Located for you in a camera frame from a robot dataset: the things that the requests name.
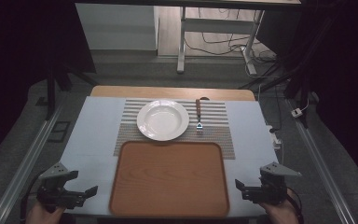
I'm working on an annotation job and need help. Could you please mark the white round plate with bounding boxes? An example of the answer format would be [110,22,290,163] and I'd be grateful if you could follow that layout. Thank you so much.
[136,98,190,142]

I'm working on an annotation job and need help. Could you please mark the brown wooden tray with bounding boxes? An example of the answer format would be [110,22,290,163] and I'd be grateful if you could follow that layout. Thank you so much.
[108,140,231,218]

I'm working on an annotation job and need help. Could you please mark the person's left hand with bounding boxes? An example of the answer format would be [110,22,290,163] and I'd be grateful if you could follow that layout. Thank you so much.
[25,201,65,224]

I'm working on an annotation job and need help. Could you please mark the striped woven placemat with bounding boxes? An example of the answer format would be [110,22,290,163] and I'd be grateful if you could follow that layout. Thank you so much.
[113,98,237,161]

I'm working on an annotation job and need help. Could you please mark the white power strip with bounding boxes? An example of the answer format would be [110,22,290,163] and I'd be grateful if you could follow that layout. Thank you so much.
[266,124,283,151]

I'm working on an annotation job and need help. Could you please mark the fork with brown handle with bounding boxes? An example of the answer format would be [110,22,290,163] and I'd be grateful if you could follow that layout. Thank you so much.
[195,96,211,135]

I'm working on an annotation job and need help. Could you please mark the aluminium rail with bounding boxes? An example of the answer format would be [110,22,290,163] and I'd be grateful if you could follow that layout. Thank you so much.
[0,102,65,224]
[286,98,357,224]

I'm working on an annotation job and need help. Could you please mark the white cabinet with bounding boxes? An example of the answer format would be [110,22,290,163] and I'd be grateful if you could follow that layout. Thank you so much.
[75,3,158,51]

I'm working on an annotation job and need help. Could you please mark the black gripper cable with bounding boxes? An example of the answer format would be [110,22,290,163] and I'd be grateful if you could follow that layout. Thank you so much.
[19,174,46,222]
[287,186,305,224]

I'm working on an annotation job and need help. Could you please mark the black tripod stand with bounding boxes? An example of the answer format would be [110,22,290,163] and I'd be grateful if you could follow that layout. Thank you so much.
[44,54,101,121]

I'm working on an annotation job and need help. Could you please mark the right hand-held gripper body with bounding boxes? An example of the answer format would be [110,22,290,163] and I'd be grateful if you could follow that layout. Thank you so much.
[242,161,303,206]

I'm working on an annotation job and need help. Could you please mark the white power adapter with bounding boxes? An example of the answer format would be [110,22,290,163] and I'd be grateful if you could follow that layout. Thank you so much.
[290,107,304,119]

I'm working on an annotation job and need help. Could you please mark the person's right hand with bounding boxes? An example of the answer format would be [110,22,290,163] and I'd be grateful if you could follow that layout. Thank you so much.
[260,189,300,224]

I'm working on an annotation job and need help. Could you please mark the pale table cover sheet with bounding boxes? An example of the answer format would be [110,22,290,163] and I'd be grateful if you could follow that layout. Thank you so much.
[58,95,280,217]

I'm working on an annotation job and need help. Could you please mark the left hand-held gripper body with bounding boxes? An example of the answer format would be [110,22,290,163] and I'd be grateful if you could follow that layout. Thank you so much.
[36,161,87,210]

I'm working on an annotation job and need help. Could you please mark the black floor cable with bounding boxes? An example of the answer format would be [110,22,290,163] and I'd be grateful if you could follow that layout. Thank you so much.
[184,8,278,64]

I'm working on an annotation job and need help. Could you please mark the white desk frame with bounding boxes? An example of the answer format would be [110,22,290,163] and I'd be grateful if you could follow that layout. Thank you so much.
[74,0,303,76]

